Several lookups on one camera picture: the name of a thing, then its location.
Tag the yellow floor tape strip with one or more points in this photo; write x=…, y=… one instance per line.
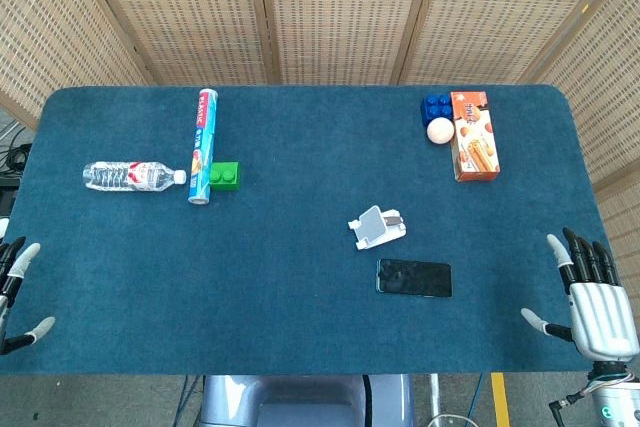
x=500, y=399

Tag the blue felt table mat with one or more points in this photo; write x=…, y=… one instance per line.
x=300, y=227

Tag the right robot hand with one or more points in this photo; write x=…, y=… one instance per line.
x=600, y=314

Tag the green toy building block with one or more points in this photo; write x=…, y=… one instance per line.
x=224, y=176

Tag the woven bamboo folding screen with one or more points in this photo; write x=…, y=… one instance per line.
x=340, y=12

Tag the blue toy building block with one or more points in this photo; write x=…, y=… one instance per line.
x=436, y=108

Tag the cream white ball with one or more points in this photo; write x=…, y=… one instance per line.
x=440, y=131

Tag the black smartphone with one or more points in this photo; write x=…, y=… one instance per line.
x=414, y=278

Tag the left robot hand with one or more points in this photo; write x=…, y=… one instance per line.
x=20, y=261

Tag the clear plastic water bottle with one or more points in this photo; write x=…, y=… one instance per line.
x=132, y=176

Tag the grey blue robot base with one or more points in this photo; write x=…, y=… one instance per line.
x=305, y=401

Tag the white folding phone stand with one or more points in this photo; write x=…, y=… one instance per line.
x=376, y=226

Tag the blue plastic wrap box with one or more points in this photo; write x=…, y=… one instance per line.
x=203, y=146

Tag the orange snack box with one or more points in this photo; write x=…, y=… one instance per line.
x=474, y=137

